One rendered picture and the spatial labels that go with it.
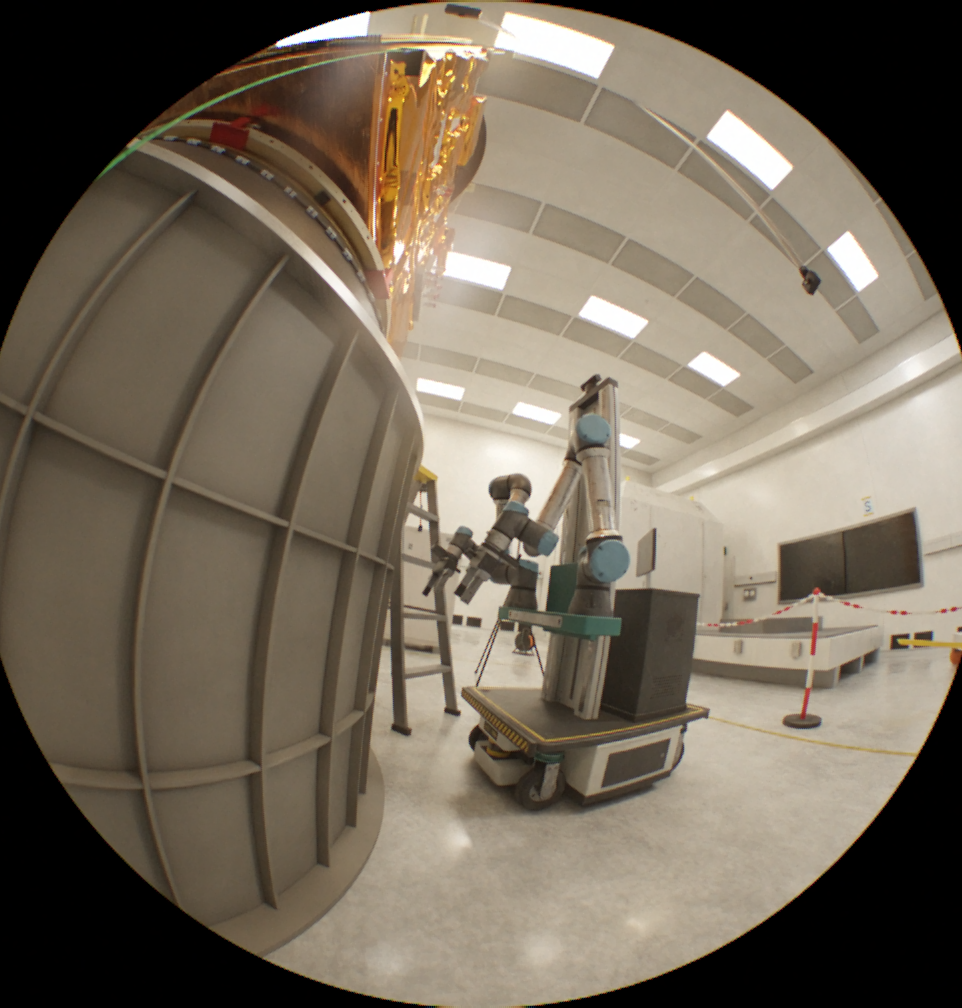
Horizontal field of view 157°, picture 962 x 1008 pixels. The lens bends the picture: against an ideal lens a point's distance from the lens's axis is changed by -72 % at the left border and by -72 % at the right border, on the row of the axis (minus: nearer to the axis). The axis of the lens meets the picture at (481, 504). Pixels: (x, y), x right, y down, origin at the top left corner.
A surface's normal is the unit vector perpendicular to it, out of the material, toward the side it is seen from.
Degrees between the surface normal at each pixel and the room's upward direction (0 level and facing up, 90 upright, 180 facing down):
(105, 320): 90
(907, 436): 90
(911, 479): 90
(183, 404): 90
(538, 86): 180
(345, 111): 180
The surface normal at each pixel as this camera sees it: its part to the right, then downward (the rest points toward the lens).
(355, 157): -0.14, 0.95
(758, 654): -0.96, -0.20
